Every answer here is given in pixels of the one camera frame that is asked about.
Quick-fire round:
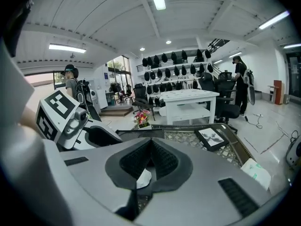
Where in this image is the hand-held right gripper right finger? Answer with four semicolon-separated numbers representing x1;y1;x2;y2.
151;137;194;192

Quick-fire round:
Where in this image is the black office chair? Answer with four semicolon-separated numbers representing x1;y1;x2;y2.
214;71;240;124
133;83;153;113
198;72;216;93

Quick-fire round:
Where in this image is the black picture frame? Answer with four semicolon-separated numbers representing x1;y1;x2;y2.
194;127;230;152

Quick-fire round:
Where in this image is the white patterned table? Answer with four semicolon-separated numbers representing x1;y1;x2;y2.
162;89;221;126

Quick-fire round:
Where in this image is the metal lattice side table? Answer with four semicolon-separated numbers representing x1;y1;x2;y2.
116;123;257;211

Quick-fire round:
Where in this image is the black glass door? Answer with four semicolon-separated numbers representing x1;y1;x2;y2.
287;53;301;98

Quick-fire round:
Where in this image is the white green packet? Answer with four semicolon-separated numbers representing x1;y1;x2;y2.
240;158;272;192

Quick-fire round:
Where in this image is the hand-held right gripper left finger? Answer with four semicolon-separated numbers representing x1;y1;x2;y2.
104;137;153;221

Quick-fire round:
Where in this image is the white shelf rack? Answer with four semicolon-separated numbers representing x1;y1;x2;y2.
136;48;214;108

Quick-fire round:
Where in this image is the white round device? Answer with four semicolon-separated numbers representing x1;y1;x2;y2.
285;135;301;167

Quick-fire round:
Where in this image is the wooden platform step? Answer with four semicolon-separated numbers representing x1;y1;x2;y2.
100;105;134;117

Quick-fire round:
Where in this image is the black cable with adapter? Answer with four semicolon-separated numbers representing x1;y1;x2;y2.
244;113;263;129

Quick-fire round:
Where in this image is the person's left forearm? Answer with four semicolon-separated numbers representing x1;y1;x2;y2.
19;106;44;136

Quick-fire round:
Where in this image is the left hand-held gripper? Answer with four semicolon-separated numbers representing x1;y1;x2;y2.
35;89;123;151

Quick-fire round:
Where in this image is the pink flower pot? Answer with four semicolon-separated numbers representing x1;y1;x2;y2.
133;109;153;130

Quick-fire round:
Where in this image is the red-brown cabinet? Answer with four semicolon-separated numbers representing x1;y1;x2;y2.
273;79;286;105

